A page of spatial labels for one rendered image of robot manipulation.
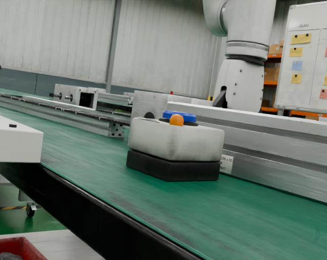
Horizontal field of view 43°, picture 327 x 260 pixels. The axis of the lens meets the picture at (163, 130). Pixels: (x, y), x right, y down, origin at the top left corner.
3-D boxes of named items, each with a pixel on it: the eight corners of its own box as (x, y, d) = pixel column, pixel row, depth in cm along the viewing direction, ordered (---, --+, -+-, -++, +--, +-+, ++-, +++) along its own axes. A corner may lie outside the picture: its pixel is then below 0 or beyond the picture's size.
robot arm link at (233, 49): (245, 50, 88) (243, 64, 88) (217, 42, 82) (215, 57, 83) (278, 49, 82) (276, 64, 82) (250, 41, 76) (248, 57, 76)
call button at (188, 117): (154, 125, 49) (156, 108, 49) (178, 127, 51) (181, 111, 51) (176, 129, 46) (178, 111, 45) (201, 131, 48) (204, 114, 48)
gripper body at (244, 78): (247, 60, 88) (239, 112, 89) (214, 51, 82) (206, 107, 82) (276, 60, 82) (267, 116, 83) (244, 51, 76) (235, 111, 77)
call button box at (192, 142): (124, 166, 49) (131, 114, 49) (184, 166, 56) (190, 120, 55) (167, 182, 43) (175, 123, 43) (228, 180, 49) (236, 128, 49)
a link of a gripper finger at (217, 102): (235, 80, 82) (238, 107, 84) (207, 91, 78) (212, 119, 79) (239, 80, 81) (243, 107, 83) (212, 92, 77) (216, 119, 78)
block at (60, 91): (47, 105, 171) (49, 82, 170) (71, 108, 179) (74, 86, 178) (58, 108, 164) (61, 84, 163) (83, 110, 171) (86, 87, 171)
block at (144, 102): (114, 145, 68) (122, 88, 68) (171, 147, 76) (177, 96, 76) (147, 155, 62) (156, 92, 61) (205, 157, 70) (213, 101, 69)
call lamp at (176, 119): (166, 123, 44) (168, 112, 44) (176, 124, 45) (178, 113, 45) (175, 125, 43) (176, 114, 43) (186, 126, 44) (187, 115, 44)
